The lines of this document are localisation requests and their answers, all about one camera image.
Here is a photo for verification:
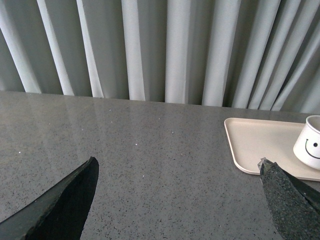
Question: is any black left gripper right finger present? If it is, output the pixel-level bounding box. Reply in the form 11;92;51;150
258;157;320;240

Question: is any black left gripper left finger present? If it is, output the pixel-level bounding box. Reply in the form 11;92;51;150
0;157;99;240

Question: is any white smiley mug black handle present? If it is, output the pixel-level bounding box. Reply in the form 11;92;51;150
293;115;320;170

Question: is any cream rectangular tray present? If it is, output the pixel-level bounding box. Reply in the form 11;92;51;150
224;117;320;182

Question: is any grey pleated curtain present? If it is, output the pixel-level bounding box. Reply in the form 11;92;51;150
0;0;320;114

